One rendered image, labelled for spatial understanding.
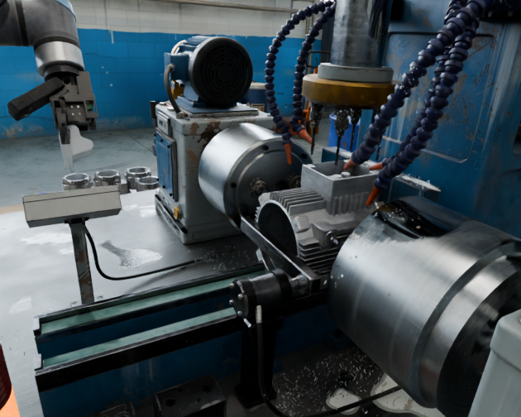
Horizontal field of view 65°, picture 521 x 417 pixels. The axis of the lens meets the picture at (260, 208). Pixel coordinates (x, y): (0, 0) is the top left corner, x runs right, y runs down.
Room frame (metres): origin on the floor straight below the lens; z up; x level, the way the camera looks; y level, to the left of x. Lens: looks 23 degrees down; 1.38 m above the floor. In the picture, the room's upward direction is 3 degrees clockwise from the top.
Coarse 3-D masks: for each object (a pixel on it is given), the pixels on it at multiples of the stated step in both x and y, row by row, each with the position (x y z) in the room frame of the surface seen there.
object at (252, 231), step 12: (252, 228) 0.72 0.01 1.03; (252, 240) 0.71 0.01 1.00; (264, 240) 0.67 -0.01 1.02; (276, 240) 0.67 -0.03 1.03; (276, 252) 0.63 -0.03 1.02; (288, 252) 0.62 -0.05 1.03; (288, 264) 0.60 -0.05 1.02; (300, 264) 0.59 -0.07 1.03; (300, 276) 0.56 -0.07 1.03; (312, 276) 0.55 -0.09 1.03; (312, 288) 0.54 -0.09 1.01
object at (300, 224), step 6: (264, 198) 0.74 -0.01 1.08; (372, 204) 0.73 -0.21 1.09; (378, 204) 0.72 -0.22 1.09; (372, 210) 0.72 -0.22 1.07; (300, 216) 0.64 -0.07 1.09; (306, 216) 0.64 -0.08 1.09; (294, 222) 0.64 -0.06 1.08; (300, 222) 0.63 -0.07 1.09; (306, 222) 0.64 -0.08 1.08; (294, 228) 0.64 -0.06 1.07; (300, 228) 0.62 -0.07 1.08; (306, 228) 0.63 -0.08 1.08; (258, 252) 0.75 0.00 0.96; (258, 258) 0.74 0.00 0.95
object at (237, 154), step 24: (216, 144) 0.97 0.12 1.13; (240, 144) 0.91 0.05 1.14; (264, 144) 0.89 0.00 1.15; (216, 168) 0.91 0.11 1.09; (240, 168) 0.86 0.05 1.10; (264, 168) 0.88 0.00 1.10; (288, 168) 0.91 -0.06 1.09; (216, 192) 0.88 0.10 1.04; (240, 192) 0.86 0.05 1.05; (240, 216) 0.86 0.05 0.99
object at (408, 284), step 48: (336, 240) 0.61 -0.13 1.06; (384, 240) 0.48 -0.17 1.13; (432, 240) 0.45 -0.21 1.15; (480, 240) 0.44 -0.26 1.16; (336, 288) 0.49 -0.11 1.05; (384, 288) 0.43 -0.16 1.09; (432, 288) 0.40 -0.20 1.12; (480, 288) 0.38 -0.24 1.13; (384, 336) 0.41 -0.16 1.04; (432, 336) 0.37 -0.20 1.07; (480, 336) 0.38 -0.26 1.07; (432, 384) 0.35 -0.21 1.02
